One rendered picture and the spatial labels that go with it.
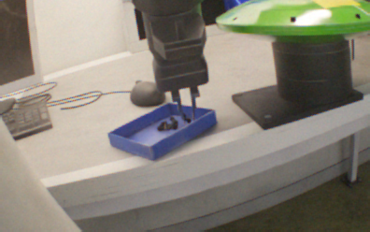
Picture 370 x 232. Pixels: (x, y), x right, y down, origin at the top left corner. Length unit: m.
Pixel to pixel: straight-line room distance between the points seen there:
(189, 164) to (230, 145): 0.06
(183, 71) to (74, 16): 0.93
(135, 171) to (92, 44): 0.96
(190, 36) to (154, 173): 0.19
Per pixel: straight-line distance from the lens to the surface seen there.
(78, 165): 0.53
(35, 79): 0.95
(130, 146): 0.51
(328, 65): 0.55
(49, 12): 1.40
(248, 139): 0.51
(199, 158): 0.49
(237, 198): 1.78
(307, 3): 0.50
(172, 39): 0.40
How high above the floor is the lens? 1.13
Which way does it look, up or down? 19 degrees down
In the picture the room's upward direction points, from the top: 10 degrees counter-clockwise
